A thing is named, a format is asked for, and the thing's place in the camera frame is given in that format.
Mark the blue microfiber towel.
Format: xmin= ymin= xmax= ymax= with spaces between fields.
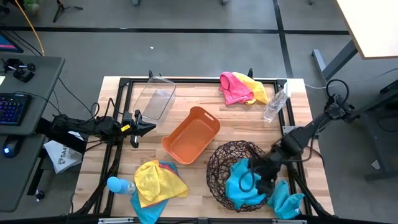
xmin=224 ymin=158 xmax=269 ymax=210
xmin=266 ymin=179 xmax=306 ymax=220
xmin=129 ymin=161 xmax=178 ymax=224

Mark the black computer mouse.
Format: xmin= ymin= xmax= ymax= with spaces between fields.
xmin=2 ymin=136 xmax=23 ymax=159

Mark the yellow cable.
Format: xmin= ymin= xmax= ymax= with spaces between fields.
xmin=13 ymin=0 xmax=46 ymax=57

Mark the clear plastic container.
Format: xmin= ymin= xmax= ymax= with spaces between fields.
xmin=132 ymin=76 xmax=177 ymax=125

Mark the white cable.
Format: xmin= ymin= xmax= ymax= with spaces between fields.
xmin=303 ymin=82 xmax=330 ymax=91

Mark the computer monitor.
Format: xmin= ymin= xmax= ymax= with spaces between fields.
xmin=0 ymin=30 xmax=24 ymax=54

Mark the light wooden table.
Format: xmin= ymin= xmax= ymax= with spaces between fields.
xmin=335 ymin=0 xmax=398 ymax=60

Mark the white printed bag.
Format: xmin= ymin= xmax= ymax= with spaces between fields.
xmin=43 ymin=139 xmax=83 ymax=174

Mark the blue capped spray bottle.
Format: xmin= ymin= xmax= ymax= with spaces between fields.
xmin=106 ymin=176 xmax=137 ymax=196

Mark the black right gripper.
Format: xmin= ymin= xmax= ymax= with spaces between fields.
xmin=248 ymin=152 xmax=282 ymax=195

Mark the clear plastic bottle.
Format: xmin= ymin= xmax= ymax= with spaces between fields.
xmin=262 ymin=88 xmax=289 ymax=123

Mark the pink microfiber towel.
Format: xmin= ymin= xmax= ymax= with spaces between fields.
xmin=218 ymin=72 xmax=255 ymax=106

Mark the grey table leg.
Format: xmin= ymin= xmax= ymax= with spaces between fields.
xmin=311 ymin=39 xmax=359 ymax=82

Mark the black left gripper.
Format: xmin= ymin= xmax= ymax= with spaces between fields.
xmin=121 ymin=110 xmax=157 ymax=149

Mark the green plush object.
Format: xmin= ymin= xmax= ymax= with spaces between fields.
xmin=22 ymin=0 xmax=44 ymax=15

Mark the orange plastic basket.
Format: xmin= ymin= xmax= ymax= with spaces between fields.
xmin=161 ymin=106 xmax=221 ymax=166

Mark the black cable loop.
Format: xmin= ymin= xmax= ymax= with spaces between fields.
xmin=238 ymin=168 xmax=257 ymax=193

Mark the black desk stand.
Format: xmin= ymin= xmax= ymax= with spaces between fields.
xmin=348 ymin=79 xmax=398 ymax=183

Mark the black wire basket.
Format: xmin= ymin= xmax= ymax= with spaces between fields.
xmin=206 ymin=140 xmax=281 ymax=213

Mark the grey desk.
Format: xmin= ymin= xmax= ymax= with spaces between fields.
xmin=0 ymin=55 xmax=66 ymax=213

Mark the black clamp mount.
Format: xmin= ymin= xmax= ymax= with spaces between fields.
xmin=2 ymin=58 xmax=37 ymax=83

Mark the black tripod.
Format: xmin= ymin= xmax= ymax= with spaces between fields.
xmin=52 ymin=0 xmax=84 ymax=24

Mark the black aluminium table frame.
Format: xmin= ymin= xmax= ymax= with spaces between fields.
xmin=74 ymin=68 xmax=334 ymax=220

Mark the backlit black keyboard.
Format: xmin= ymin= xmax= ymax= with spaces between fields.
xmin=0 ymin=92 xmax=32 ymax=127

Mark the yellow microfiber towel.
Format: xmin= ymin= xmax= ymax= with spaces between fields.
xmin=232 ymin=72 xmax=269 ymax=106
xmin=134 ymin=159 xmax=190 ymax=208

